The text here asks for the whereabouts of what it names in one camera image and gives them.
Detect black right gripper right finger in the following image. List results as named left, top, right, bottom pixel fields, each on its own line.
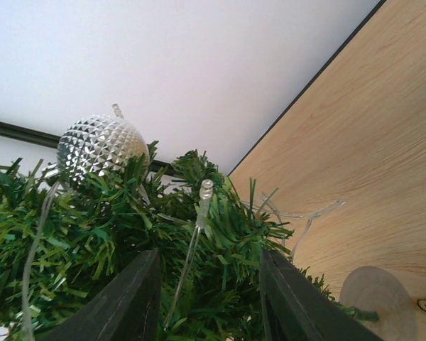
left=259, top=251, right=380, bottom=341

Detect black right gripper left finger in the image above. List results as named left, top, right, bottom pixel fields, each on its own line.
left=41, top=249, right=160, bottom=341

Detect small green christmas tree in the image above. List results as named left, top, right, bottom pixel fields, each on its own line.
left=0, top=140, right=379, bottom=341

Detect clear led string lights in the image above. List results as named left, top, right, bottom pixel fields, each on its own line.
left=21, top=102, right=347, bottom=341

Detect silver bell ornament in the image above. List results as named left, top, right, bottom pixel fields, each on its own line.
left=57, top=112, right=150, bottom=190

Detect round wooden tree base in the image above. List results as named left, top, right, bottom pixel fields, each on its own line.
left=339, top=266, right=422, bottom=340

